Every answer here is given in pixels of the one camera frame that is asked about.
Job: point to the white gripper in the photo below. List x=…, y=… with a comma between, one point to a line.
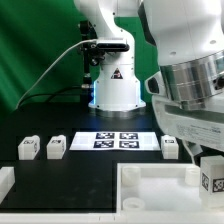
x=199, y=127

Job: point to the white square table top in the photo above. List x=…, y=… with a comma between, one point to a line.
x=149, y=193

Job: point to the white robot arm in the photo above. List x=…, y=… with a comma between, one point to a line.
x=188, y=90

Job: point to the white marker sheet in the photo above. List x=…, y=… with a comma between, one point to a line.
x=110, y=140

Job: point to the white left obstacle block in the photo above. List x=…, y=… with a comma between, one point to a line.
x=7, y=180

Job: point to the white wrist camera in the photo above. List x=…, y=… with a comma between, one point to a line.
x=155, y=85

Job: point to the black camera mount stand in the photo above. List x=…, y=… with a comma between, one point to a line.
x=91, y=57

